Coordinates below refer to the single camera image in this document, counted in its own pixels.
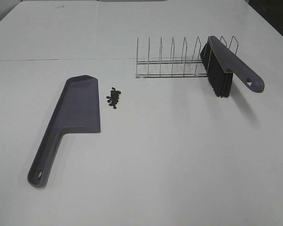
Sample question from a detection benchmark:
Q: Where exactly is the purple plastic dustpan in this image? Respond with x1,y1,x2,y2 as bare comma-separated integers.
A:
27,75,101,188

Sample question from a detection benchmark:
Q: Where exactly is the chrome wire dish rack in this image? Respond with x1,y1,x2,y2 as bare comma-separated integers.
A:
134,35,239,80

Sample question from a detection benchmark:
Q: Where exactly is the pile of coffee beans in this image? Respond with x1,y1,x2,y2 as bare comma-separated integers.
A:
106,87,121,109

